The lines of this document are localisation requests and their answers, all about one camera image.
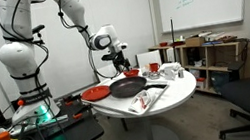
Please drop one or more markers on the red plate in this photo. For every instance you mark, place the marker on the red plate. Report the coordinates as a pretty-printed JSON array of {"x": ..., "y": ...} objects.
[{"x": 95, "y": 93}]

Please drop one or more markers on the small cardboard box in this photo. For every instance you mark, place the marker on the small cardboard box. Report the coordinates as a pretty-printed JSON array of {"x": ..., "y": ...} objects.
[{"x": 194, "y": 41}]

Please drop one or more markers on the round white table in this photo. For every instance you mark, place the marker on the round white table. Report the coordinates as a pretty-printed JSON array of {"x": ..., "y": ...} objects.
[{"x": 179, "y": 91}]

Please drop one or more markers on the grey metal cup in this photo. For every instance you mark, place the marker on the grey metal cup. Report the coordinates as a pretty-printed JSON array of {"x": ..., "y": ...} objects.
[{"x": 146, "y": 73}]

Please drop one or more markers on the thin black pole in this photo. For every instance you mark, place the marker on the thin black pole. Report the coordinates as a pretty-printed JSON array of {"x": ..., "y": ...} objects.
[{"x": 173, "y": 38}]

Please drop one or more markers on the black frying pan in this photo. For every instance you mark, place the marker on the black frying pan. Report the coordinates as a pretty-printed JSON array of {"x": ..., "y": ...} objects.
[{"x": 127, "y": 87}]

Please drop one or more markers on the white mug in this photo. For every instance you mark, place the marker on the white mug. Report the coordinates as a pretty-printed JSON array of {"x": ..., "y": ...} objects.
[{"x": 169, "y": 74}]

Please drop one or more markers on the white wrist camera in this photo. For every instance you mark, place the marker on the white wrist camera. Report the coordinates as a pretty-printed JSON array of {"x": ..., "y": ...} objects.
[{"x": 122, "y": 46}]

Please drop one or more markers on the red cup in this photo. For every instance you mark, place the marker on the red cup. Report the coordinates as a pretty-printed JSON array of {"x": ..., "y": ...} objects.
[{"x": 154, "y": 67}]

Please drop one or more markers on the wooden shelf unit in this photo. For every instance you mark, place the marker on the wooden shelf unit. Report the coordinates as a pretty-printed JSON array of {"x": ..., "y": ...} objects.
[{"x": 210, "y": 56}]

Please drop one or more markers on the small silver can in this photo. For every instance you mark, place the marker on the small silver can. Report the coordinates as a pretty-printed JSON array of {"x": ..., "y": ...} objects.
[{"x": 180, "y": 73}]

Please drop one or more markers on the black bar camera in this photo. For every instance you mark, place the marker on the black bar camera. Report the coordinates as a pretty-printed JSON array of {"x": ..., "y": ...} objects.
[{"x": 38, "y": 28}]

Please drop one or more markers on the stack of books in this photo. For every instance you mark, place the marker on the stack of books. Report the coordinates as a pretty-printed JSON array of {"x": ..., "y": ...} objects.
[{"x": 217, "y": 36}]

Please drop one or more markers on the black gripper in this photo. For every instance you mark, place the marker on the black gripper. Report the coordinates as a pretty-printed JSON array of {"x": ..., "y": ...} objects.
[{"x": 117, "y": 57}]

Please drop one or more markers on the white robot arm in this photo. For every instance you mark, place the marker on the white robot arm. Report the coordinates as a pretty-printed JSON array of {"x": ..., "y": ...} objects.
[{"x": 18, "y": 59}]

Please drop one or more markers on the small red bowl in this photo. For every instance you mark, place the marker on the small red bowl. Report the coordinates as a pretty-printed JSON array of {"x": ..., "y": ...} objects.
[{"x": 163, "y": 44}]

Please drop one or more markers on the red dish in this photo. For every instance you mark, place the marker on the red dish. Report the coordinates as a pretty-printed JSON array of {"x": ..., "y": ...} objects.
[{"x": 177, "y": 43}]

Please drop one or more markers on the white tray board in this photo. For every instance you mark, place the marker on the white tray board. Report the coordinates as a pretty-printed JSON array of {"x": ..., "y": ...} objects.
[{"x": 114, "y": 106}]

